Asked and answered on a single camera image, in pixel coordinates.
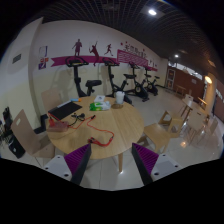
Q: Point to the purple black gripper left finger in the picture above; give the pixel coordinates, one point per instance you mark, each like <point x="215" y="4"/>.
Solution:
<point x="72" y="166"/>

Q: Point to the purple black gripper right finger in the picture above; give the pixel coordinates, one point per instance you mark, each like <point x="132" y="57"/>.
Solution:
<point x="152" y="166"/>

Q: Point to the black charger plug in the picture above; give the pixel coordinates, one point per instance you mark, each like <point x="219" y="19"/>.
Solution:
<point x="79" y="117"/>

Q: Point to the pink power strip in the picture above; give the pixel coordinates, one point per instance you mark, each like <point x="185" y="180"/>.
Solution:
<point x="58" y="127"/>

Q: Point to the wooden chair right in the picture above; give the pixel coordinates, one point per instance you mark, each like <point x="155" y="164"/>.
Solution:
<point x="169" y="126"/>

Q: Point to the wooden chair left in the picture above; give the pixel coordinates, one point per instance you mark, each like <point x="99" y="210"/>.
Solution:
<point x="36" y="145"/>

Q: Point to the round wooden table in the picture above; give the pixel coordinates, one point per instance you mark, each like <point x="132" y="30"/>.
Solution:
<point x="116" y="129"/>

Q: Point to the black laptop pad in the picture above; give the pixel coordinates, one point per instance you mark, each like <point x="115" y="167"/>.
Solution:
<point x="65" y="110"/>

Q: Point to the green wet wipes pack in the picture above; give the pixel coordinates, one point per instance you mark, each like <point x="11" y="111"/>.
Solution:
<point x="100" y="106"/>

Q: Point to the blue orange marker pen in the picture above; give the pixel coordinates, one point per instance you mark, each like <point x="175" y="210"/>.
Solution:
<point x="75" y="100"/>

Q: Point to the white tissue box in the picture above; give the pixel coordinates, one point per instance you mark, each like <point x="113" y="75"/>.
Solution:
<point x="99" y="98"/>

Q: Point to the wooden chair behind table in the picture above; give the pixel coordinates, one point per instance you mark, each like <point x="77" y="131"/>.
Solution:
<point x="51" y="98"/>

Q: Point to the far wooden dining table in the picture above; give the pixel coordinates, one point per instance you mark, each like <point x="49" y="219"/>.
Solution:
<point x="189" y="105"/>

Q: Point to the white plastic cup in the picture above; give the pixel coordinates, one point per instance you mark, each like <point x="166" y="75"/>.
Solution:
<point x="120" y="97"/>

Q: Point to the black exercise bike far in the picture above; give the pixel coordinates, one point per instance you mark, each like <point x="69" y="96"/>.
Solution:
<point x="150" y="84"/>

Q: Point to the black exercise bike left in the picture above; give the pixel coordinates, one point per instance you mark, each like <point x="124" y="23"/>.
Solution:
<point x="90" y="84"/>

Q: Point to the round ceiling light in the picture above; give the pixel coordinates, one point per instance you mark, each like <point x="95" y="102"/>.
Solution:
<point x="152" y="12"/>

